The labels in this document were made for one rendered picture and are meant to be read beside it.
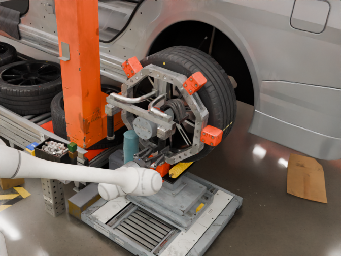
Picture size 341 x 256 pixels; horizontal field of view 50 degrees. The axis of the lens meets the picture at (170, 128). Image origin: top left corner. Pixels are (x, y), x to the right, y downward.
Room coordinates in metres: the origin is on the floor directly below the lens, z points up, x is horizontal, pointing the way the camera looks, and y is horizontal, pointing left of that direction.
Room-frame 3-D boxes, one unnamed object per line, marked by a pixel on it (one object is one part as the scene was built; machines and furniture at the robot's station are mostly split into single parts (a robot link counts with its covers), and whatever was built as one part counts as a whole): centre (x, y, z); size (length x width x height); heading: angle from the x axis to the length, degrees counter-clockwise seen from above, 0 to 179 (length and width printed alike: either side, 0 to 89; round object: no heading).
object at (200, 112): (1.77, 0.05, 0.85); 0.54 x 0.07 x 0.54; 58
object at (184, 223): (1.92, -0.04, 0.13); 0.50 x 0.36 x 0.10; 58
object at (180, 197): (1.92, -0.04, 0.32); 0.40 x 0.30 x 0.28; 58
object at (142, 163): (1.35, 0.12, 0.83); 0.09 x 0.08 x 0.07; 148
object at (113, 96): (1.72, 0.20, 1.03); 0.19 x 0.18 x 0.11; 148
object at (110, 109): (1.69, 0.31, 0.93); 0.09 x 0.05 x 0.05; 148
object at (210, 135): (1.61, -0.22, 0.85); 0.09 x 0.08 x 0.07; 58
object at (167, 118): (1.62, 0.04, 1.03); 0.19 x 0.18 x 0.11; 148
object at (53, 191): (1.82, 0.74, 0.21); 0.10 x 0.10 x 0.42; 58
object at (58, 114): (2.51, 0.61, 0.39); 0.66 x 0.66 x 0.24
